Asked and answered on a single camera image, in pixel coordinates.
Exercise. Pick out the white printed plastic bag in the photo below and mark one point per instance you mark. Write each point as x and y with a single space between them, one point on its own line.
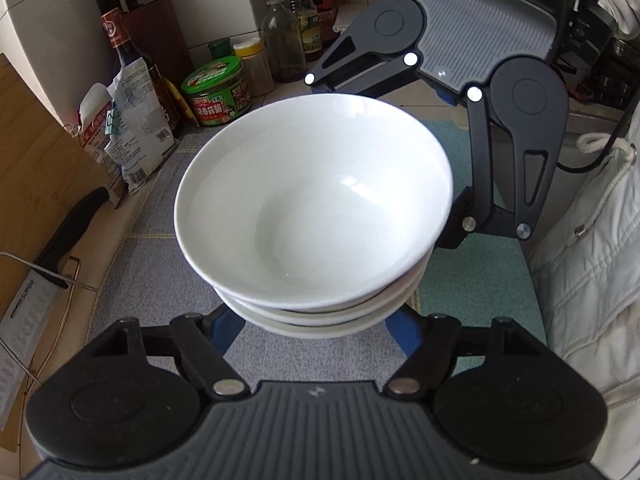
140 135

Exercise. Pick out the tall dark sauce bottle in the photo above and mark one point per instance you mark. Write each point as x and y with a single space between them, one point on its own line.
120 45

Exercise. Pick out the clear glass bottle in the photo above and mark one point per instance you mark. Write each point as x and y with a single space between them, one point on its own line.
282 45

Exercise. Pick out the dark bottle with green label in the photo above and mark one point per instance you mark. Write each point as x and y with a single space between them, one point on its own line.
310 30

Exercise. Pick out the yellow packet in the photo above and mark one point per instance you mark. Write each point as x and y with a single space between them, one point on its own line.
172 100

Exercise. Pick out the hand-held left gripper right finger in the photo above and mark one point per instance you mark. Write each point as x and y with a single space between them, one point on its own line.
402 330

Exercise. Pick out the green lidded sauce jar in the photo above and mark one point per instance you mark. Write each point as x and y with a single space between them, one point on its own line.
215 100

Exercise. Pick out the wooden cutting board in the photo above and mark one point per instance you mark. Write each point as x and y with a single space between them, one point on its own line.
40 160

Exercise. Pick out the white jacket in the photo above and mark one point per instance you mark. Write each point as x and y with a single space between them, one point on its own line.
590 285

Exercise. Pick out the grey woven cloth mat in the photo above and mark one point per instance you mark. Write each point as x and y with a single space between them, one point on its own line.
150 240

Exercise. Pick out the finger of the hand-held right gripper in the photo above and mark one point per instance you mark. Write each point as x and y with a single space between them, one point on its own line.
322 71
460 230

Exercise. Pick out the red and white packet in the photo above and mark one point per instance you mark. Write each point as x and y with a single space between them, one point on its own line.
92 130

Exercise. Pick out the yellow lidded spice jar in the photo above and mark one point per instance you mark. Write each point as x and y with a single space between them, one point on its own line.
257 72

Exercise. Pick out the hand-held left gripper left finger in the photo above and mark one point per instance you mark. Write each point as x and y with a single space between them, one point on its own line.
227 330

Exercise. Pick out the green capped bottle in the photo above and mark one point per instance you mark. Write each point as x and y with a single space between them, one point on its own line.
219 49

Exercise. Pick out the white plastic lidded box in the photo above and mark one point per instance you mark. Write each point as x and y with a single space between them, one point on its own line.
345 19

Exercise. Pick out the pale green bag clip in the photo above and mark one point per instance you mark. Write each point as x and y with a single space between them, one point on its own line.
114 120

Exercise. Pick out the plain white bowl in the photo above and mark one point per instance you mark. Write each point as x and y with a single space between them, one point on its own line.
310 200
310 316
320 331

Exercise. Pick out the teal cloth mat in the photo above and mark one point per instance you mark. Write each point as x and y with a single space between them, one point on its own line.
475 300

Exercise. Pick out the brown knife block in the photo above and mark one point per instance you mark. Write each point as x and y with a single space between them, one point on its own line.
160 35

